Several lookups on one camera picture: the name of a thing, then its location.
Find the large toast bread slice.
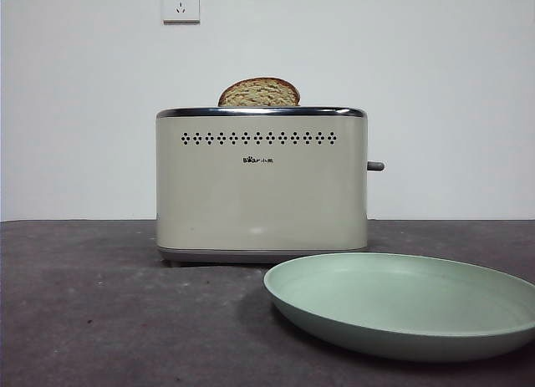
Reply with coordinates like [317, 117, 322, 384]
[217, 77, 301, 108]

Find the pale green round plate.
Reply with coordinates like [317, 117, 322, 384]
[262, 252, 535, 363]

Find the cream two-slot toaster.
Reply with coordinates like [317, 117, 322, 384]
[155, 105, 369, 266]

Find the white wall socket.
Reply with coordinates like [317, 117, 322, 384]
[162, 0, 201, 25]

